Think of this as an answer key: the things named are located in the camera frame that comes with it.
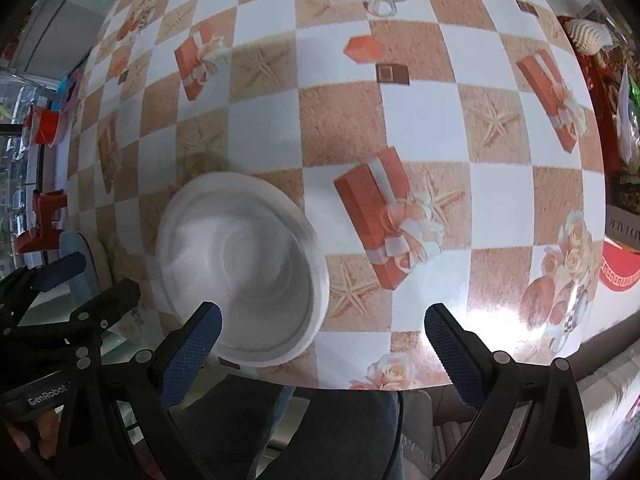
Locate blue bowl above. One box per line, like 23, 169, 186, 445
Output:
60, 231, 99, 302

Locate checkered printed tablecloth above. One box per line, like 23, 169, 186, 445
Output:
65, 0, 609, 392

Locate red round patterned tray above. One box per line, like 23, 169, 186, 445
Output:
557, 15, 640, 294

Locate person's jeans legs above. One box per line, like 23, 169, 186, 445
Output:
177, 375, 406, 480

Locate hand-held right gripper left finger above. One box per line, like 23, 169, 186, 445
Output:
56, 301, 224, 480

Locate clear plastic bag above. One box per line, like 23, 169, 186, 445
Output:
616, 65, 640, 164

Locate fruit in white foam net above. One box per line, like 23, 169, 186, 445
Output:
565, 18, 614, 55

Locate red plastic stool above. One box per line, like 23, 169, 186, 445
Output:
14, 189, 66, 255

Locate white red printed blanket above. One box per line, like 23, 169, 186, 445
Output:
575, 305, 640, 480

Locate beige ribbed cushion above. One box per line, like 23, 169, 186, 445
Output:
400, 389, 477, 480

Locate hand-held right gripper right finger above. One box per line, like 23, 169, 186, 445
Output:
423, 302, 592, 480

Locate red plastic cup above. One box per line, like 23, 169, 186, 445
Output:
22, 105, 69, 149

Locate person's left hand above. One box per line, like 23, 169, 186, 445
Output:
0, 407, 62, 462

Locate clear bag of seeds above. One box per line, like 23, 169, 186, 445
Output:
607, 170, 640, 206

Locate white bowl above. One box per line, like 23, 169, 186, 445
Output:
155, 171, 331, 366

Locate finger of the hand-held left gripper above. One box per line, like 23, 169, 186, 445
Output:
0, 251, 87, 322
70, 278, 141, 358

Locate pink plastic stool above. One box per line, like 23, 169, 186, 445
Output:
52, 69, 85, 114

